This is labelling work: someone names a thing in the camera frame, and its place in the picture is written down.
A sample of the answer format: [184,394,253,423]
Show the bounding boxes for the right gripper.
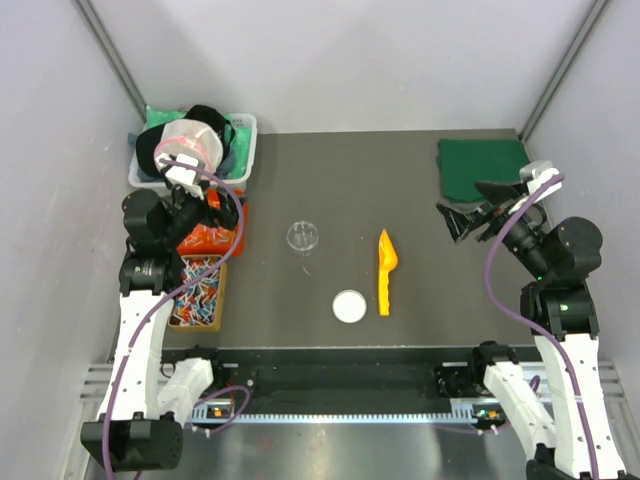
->
[436,180,552,278]

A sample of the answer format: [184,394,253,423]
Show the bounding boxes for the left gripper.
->
[160,180,245,249]

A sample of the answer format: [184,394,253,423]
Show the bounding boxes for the tan candy box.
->
[168,255,227,333]

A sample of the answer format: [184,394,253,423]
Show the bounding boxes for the yellow plastic scoop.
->
[377,229,398,317]

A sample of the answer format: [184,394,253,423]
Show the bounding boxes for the clear plastic cup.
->
[286,220,320,257]

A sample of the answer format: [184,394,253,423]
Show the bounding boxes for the white round lid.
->
[332,289,367,324]

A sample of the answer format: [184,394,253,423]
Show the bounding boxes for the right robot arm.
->
[436,175,633,479]

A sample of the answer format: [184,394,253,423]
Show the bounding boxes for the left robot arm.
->
[80,187,245,479]

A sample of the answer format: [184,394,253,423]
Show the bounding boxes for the orange candy tray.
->
[177,190,249,256]

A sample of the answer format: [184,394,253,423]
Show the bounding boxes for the dark green folded cloth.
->
[437,139,530,203]

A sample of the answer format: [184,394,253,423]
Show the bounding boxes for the white mesh laundry bag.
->
[153,119,224,173]

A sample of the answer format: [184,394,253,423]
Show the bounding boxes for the black cap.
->
[135,104,238,178]

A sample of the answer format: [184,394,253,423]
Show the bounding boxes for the green patterned cloth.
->
[135,105,251,180]

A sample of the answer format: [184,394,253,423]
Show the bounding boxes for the white plastic basket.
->
[128,112,258,196]

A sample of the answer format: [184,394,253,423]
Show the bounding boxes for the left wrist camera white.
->
[154,153,205,200]

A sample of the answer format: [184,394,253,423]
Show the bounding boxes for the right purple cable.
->
[434,173,601,480]

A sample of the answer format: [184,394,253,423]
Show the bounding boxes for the purple cable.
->
[97,159,251,480]
[434,173,601,480]

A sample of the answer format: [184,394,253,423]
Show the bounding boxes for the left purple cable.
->
[97,159,251,480]

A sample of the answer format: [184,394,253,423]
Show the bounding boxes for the white cable duct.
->
[188,401,507,429]

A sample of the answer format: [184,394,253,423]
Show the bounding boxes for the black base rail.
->
[161,346,490,416]

